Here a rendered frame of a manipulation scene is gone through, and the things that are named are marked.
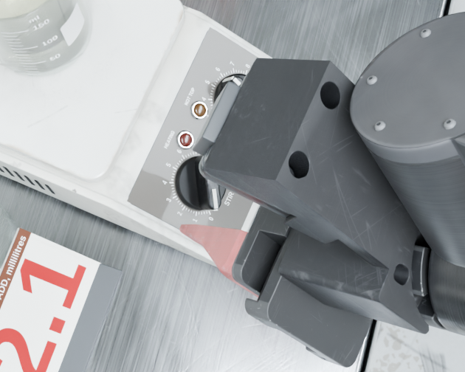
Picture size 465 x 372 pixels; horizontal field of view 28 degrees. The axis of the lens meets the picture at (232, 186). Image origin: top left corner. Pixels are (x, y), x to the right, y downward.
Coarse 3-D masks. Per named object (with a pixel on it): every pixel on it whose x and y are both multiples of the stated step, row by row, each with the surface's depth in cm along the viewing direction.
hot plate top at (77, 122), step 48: (96, 0) 53; (144, 0) 53; (96, 48) 53; (144, 48) 52; (0, 96) 52; (48, 96) 52; (96, 96) 52; (144, 96) 52; (0, 144) 51; (48, 144) 51; (96, 144) 51
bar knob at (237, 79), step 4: (228, 76) 55; (232, 76) 54; (236, 76) 54; (240, 76) 55; (244, 76) 56; (224, 80) 54; (228, 80) 54; (232, 80) 54; (236, 80) 54; (240, 80) 54; (220, 84) 55; (224, 84) 54; (236, 84) 54; (216, 88) 55; (220, 88) 55; (216, 92) 55; (220, 92) 55; (216, 96) 55
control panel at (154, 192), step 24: (216, 48) 55; (240, 48) 56; (192, 72) 54; (216, 72) 55; (240, 72) 56; (192, 96) 54; (168, 120) 54; (192, 120) 54; (168, 144) 54; (192, 144) 54; (144, 168) 53; (168, 168) 54; (144, 192) 53; (168, 192) 54; (168, 216) 54; (192, 216) 54; (216, 216) 55; (240, 216) 56
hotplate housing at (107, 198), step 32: (192, 32) 55; (224, 32) 56; (160, 96) 54; (0, 160) 53; (32, 160) 53; (128, 160) 53; (64, 192) 54; (96, 192) 52; (128, 192) 53; (128, 224) 56; (160, 224) 54; (192, 256) 57
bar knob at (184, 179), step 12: (180, 168) 54; (192, 168) 54; (180, 180) 54; (192, 180) 54; (204, 180) 53; (180, 192) 54; (192, 192) 54; (204, 192) 53; (216, 192) 53; (192, 204) 54; (204, 204) 53; (216, 204) 53
